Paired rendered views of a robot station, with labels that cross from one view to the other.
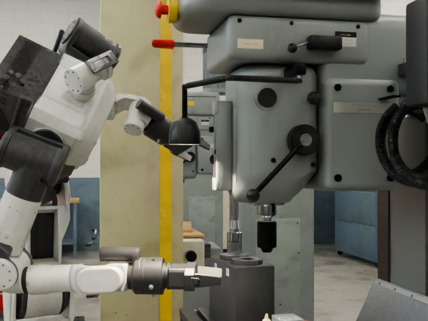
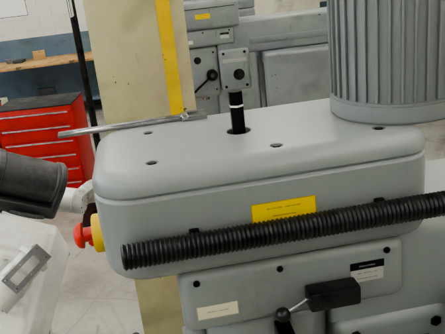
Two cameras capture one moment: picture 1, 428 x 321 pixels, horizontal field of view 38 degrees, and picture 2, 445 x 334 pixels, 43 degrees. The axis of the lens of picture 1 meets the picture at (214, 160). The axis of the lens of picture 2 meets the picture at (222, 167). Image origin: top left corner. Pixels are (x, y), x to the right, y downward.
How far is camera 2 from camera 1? 102 cm
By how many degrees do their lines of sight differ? 22
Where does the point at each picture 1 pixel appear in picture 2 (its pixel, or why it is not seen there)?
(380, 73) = (421, 298)
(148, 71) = (145, 28)
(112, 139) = (116, 111)
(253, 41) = (222, 305)
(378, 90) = (418, 325)
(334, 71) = (351, 311)
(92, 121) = (36, 321)
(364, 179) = not seen: outside the picture
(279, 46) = (263, 303)
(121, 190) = not seen: hidden behind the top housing
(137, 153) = not seen: hidden behind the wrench
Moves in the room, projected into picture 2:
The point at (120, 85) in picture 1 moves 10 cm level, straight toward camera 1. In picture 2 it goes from (114, 49) to (112, 53)
